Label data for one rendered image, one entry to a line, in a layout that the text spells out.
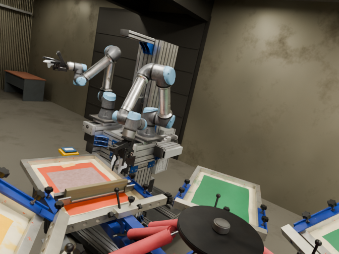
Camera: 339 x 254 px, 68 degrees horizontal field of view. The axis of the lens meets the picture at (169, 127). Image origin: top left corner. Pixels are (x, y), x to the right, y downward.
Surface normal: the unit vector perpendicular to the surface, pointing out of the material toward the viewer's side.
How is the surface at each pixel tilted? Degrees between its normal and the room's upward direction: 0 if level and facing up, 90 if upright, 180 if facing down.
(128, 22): 90
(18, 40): 90
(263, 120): 90
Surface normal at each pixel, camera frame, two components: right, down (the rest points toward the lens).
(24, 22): 0.80, 0.30
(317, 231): -0.33, -0.88
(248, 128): -0.57, 0.07
